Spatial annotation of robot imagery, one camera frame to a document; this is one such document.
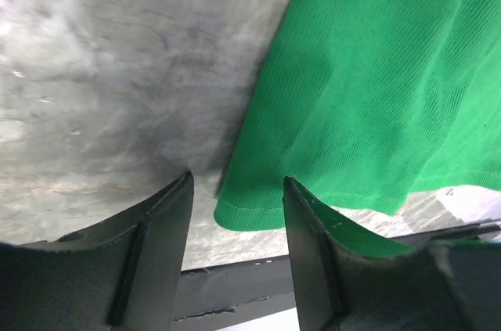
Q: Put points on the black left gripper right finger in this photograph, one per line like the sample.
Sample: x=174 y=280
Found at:
x=348 y=278

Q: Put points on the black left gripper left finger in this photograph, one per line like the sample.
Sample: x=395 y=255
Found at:
x=119 y=274

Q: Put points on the green tank top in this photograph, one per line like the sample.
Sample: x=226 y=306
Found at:
x=366 y=101

